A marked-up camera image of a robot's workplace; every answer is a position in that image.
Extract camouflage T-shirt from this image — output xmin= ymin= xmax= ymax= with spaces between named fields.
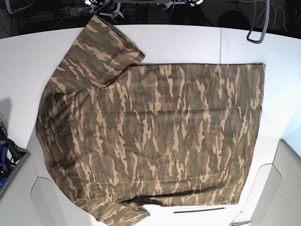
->
xmin=36 ymin=16 xmax=265 ymax=226

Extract blue and black clutter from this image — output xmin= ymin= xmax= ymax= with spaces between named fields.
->
xmin=0 ymin=120 xmax=30 ymax=189

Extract grey left chair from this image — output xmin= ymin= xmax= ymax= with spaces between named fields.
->
xmin=0 ymin=156 xmax=92 ymax=226

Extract grey chair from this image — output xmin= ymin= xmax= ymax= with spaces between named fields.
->
xmin=240 ymin=139 xmax=301 ymax=226
xmin=0 ymin=156 xmax=92 ymax=226

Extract grey right chair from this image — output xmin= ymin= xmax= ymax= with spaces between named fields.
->
xmin=240 ymin=139 xmax=301 ymax=226

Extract black braided cable loop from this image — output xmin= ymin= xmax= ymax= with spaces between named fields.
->
xmin=246 ymin=0 xmax=270 ymax=44

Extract white coiled cable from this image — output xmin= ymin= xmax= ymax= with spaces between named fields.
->
xmin=257 ymin=0 xmax=289 ymax=31

